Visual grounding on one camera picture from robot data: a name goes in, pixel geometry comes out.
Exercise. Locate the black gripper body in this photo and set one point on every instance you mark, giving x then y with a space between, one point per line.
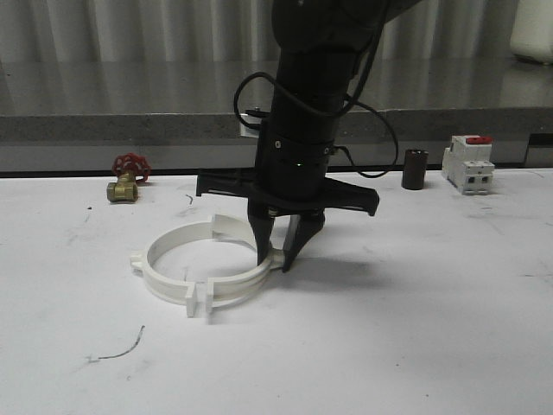
289 177

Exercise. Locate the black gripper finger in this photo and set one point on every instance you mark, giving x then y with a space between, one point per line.
262 226
302 228

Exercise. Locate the white half clamp piece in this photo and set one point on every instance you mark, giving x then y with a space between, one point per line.
175 266
224 290

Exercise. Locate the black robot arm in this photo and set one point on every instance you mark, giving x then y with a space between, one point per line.
324 45

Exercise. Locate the dark cylindrical pipe coupling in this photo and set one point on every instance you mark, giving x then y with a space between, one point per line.
415 165

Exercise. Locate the brass valve red handwheel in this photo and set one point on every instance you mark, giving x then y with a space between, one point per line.
130 169

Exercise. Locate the grey stone counter shelf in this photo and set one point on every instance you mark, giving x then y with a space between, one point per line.
77 117

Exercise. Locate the white container on counter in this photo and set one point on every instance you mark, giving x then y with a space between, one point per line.
531 37

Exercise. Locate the white circuit breaker red switch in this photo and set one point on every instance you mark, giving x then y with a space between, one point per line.
466 164

